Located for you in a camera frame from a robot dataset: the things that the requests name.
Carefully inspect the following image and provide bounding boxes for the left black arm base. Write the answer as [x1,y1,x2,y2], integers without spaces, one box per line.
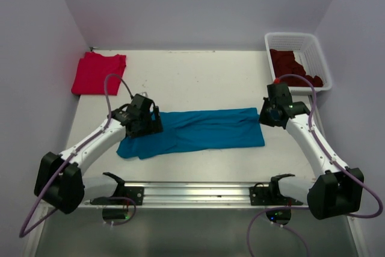
[90,172,144,226]

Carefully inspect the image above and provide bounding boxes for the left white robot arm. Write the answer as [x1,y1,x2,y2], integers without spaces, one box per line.
[34,94,163,214]

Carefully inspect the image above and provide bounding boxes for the blue t shirt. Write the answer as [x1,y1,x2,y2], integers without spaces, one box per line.
[117,108,265,159]

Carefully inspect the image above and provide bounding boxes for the folded red t shirt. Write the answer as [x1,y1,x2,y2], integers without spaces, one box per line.
[71,52,126,95]

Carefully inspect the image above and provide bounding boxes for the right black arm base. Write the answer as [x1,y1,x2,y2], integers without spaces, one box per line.
[248,174,303,225]

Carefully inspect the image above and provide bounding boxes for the white plastic basket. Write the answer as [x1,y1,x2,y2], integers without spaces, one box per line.
[265,32,333,92]

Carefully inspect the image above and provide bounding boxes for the dark red t shirt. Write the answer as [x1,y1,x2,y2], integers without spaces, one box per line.
[269,49,324,87]

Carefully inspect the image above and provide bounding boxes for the aluminium mounting rail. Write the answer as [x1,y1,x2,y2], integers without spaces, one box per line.
[84,180,313,209]

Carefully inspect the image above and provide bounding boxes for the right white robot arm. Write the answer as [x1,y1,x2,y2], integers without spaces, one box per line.
[259,82,364,220]

